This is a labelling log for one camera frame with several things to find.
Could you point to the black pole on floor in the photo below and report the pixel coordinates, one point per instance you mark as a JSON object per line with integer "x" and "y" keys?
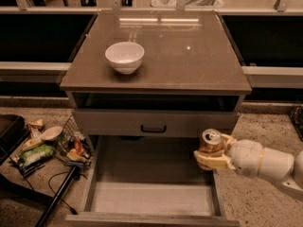
{"x": 71, "y": 175}

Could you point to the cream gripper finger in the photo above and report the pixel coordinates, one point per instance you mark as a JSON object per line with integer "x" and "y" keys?
{"x": 228, "y": 141}
{"x": 207, "y": 162}

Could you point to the small white dish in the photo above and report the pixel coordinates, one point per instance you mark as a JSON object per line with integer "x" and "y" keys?
{"x": 51, "y": 134}

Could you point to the white ceramic bowl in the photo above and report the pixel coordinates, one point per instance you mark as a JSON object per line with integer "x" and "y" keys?
{"x": 125, "y": 57}

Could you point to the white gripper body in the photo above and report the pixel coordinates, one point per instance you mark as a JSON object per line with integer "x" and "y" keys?
{"x": 245, "y": 157}

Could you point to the grey drawer cabinet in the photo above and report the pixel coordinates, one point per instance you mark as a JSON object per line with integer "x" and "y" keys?
{"x": 189, "y": 65}

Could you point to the closed drawer with black handle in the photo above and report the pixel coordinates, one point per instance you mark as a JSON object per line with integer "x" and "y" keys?
{"x": 153, "y": 123}

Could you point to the black wire basket right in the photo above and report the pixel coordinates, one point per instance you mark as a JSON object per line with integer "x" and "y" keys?
{"x": 296, "y": 116}

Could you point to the wire basket with items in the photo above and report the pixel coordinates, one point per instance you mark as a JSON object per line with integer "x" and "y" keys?
{"x": 72, "y": 148}

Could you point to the green snack bag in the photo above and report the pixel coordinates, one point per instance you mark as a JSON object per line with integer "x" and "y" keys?
{"x": 36, "y": 154}

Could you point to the black bin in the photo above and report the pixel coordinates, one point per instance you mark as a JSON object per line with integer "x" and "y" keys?
{"x": 12, "y": 133}

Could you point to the clear plastic tray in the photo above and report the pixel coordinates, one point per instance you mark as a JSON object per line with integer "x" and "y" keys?
{"x": 189, "y": 3}

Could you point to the open bottom drawer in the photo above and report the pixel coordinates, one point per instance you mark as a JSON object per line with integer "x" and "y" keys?
{"x": 149, "y": 182}

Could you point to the orange soda can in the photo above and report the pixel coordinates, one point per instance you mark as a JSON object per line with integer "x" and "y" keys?
{"x": 211, "y": 146}

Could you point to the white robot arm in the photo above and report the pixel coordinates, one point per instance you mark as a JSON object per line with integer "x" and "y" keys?
{"x": 282, "y": 170}

